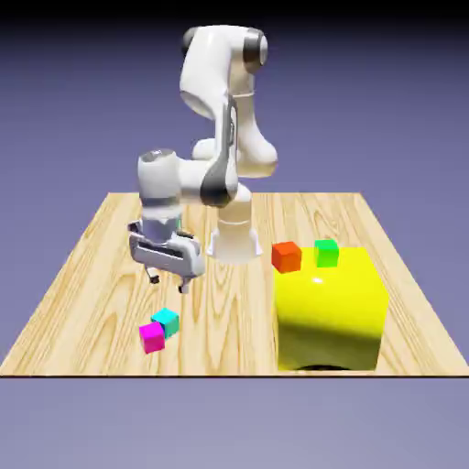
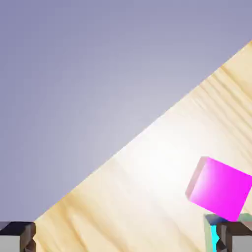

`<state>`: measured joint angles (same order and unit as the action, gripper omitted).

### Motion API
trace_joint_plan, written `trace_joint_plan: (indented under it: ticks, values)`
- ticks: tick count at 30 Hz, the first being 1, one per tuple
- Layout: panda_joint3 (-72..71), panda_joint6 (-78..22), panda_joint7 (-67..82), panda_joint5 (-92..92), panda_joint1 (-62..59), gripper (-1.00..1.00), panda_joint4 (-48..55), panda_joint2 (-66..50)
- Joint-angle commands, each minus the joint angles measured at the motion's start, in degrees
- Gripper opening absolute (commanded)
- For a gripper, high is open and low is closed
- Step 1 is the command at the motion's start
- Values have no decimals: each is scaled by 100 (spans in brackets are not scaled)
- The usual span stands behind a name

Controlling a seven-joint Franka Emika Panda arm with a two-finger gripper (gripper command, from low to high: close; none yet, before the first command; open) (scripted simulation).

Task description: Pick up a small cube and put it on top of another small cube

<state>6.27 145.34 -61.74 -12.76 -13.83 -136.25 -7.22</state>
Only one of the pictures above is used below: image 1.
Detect small green cube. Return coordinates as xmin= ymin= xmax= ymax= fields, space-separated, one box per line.
xmin=313 ymin=238 xmax=341 ymax=269

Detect small cyan cube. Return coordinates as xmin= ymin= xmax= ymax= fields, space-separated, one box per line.
xmin=150 ymin=307 xmax=181 ymax=340

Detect large yellow box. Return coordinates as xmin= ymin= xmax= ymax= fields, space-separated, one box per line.
xmin=272 ymin=245 xmax=390 ymax=372

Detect small magenta cube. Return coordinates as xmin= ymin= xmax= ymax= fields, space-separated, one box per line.
xmin=138 ymin=321 xmax=167 ymax=355

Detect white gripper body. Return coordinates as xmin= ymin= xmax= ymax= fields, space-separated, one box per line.
xmin=127 ymin=220 xmax=206 ymax=281

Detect small red cube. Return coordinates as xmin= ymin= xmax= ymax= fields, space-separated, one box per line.
xmin=271 ymin=240 xmax=303 ymax=275

